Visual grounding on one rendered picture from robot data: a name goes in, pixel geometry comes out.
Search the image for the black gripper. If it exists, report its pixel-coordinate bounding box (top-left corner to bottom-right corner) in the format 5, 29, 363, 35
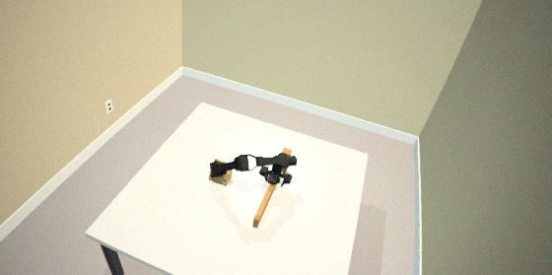
259, 166, 293, 187

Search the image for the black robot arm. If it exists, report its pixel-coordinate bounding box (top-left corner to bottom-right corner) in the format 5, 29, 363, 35
210, 153, 298, 185

